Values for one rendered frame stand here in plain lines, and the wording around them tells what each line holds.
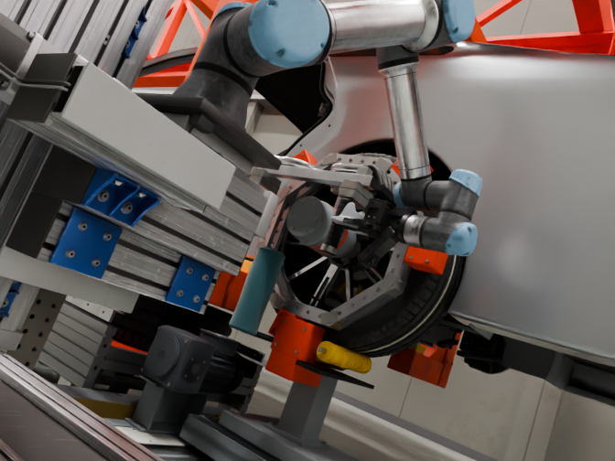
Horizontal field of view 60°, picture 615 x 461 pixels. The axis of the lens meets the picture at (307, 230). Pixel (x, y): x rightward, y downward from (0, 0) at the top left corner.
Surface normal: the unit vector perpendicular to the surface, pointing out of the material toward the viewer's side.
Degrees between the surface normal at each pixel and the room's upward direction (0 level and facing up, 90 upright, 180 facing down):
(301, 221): 90
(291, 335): 90
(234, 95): 72
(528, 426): 90
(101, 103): 90
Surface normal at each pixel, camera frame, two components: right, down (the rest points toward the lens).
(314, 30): 0.49, 0.11
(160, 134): 0.80, 0.18
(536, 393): -0.50, -0.34
